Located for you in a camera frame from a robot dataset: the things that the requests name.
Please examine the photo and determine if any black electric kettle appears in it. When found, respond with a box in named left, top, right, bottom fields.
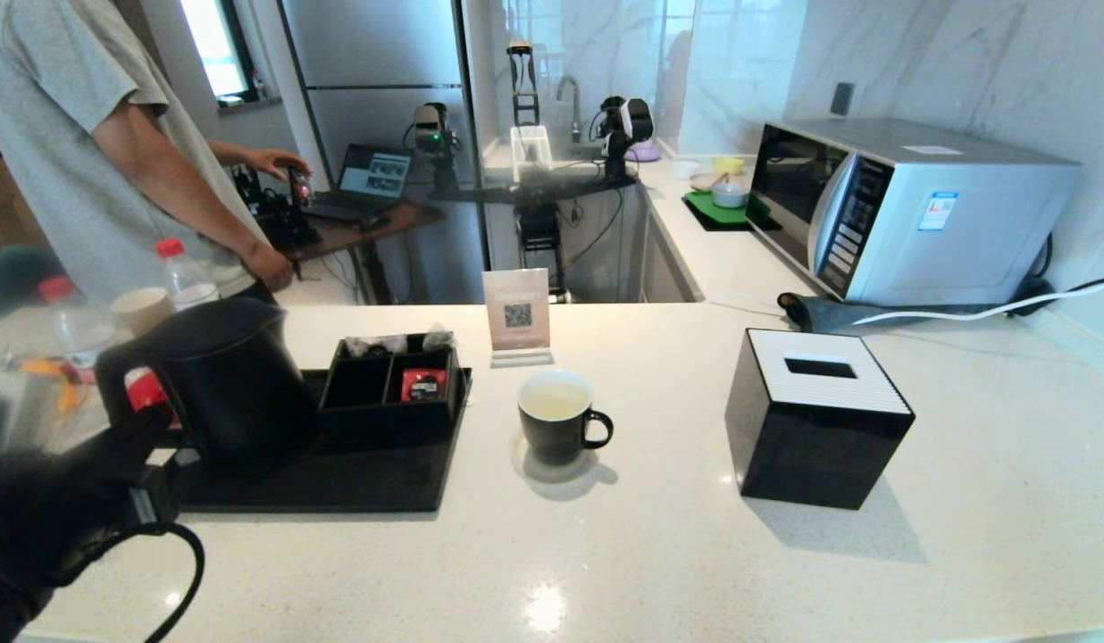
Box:
left=95, top=297, right=319, bottom=474

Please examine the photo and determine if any red Nescafe sachet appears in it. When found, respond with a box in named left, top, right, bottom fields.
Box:
left=400, top=368, right=447, bottom=403

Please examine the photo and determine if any person's hand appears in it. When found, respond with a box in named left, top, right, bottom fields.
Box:
left=247, top=243, right=296, bottom=291
left=247, top=147, right=312, bottom=180

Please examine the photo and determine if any orange toy fruit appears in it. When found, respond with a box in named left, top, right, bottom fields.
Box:
left=16, top=357, right=81, bottom=412

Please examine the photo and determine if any clear water bottle red cap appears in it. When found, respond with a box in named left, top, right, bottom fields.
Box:
left=38, top=277, right=117, bottom=360
left=155, top=238, right=221, bottom=309

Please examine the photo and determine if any brown paper cup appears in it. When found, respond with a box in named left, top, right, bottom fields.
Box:
left=110, top=288, right=173, bottom=336

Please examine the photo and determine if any black serving tray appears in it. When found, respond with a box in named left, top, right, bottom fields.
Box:
left=155, top=366, right=473, bottom=514

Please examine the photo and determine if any black compartment organizer box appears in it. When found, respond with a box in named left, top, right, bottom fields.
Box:
left=318, top=332, right=464, bottom=447

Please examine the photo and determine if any teal chair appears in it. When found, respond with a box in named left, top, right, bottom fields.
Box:
left=0, top=246, right=66, bottom=313

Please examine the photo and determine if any black tripod stand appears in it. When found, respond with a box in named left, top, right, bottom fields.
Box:
left=233, top=165, right=322, bottom=255

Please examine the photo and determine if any brown wooden side table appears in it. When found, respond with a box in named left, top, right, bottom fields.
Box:
left=275, top=201, right=446, bottom=305

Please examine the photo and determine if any round white coaster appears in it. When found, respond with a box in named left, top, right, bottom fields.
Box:
left=510, top=427, right=599, bottom=484

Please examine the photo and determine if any person in grey t-shirt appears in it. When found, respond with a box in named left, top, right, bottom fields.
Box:
left=0, top=0, right=285, bottom=305

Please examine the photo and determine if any open laptop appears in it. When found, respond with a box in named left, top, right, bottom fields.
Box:
left=306, top=143, right=414, bottom=222

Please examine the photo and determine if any black mug white inside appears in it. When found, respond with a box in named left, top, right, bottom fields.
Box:
left=517, top=369, right=615, bottom=467

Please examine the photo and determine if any beige QR code sign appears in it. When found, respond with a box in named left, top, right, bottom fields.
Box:
left=482, top=268, right=555, bottom=369

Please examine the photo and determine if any bright window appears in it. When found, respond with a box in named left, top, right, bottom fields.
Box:
left=179, top=0, right=256, bottom=102

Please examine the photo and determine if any silver refrigerator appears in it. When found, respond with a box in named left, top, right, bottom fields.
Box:
left=280, top=0, right=486, bottom=305

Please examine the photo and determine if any chrome sink faucet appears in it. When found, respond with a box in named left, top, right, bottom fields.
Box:
left=556, top=74, right=581, bottom=144

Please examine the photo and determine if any green mat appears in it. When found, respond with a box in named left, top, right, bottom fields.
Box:
left=682, top=189, right=776, bottom=233

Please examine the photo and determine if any black tissue box white lid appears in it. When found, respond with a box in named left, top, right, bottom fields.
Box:
left=724, top=328, right=917, bottom=512

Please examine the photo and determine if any silver microwave oven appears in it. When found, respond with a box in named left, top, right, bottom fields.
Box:
left=749, top=118, right=1082, bottom=307

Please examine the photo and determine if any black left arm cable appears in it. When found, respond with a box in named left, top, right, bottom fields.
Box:
left=52, top=522, right=206, bottom=643

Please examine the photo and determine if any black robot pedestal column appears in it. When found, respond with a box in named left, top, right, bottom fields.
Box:
left=516, top=201, right=571, bottom=303

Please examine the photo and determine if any grey camera head green light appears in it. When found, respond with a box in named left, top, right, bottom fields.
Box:
left=412, top=101, right=459, bottom=193

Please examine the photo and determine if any white wire basket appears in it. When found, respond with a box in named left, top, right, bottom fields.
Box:
left=510, top=125, right=554, bottom=184

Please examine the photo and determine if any black upright gripper frame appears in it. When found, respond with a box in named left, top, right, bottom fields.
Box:
left=506, top=40, right=541, bottom=126

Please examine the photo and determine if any white cable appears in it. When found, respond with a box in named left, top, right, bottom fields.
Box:
left=851, top=275, right=1104, bottom=327

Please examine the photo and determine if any black power cable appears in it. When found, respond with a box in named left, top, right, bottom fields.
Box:
left=1016, top=232, right=1104, bottom=309

